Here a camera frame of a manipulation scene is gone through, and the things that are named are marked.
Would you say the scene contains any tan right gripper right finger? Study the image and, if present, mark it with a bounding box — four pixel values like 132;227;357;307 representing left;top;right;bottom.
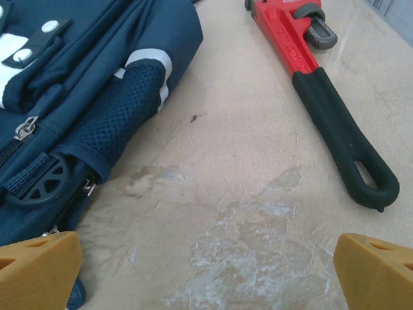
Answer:
333;232;413;310

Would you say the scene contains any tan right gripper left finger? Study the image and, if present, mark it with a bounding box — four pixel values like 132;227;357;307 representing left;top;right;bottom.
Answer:
0;231;83;310

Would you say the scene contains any navy blue backpack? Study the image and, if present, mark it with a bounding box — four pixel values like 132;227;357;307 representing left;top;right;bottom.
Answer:
0;0;205;310

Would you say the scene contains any red pipe wrench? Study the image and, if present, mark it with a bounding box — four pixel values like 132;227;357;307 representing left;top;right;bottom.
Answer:
244;0;400;214

